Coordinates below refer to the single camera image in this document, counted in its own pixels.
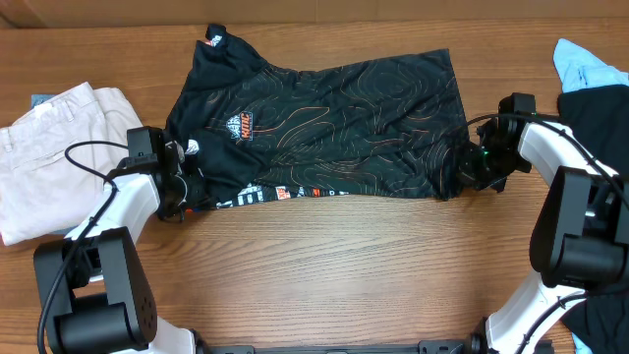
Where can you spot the light blue garment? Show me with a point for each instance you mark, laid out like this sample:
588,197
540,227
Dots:
577,69

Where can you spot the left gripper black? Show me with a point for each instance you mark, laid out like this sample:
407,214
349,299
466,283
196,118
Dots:
199,193

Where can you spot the plain black garment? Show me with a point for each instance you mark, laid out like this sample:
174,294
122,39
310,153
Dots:
598,118

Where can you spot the folded beige pants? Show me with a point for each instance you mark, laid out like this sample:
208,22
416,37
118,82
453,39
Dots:
41,191

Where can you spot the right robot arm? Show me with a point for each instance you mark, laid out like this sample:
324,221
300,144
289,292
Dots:
579,245

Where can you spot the black orange patterned t-shirt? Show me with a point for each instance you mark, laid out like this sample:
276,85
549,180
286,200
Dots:
385,127

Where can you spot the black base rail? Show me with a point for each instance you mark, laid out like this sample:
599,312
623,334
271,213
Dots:
456,346

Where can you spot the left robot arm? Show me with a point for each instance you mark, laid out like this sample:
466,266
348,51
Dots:
94,294

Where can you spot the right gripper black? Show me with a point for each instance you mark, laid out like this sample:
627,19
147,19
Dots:
469,176

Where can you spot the folded blue jeans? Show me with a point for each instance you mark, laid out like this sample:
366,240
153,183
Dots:
35,100

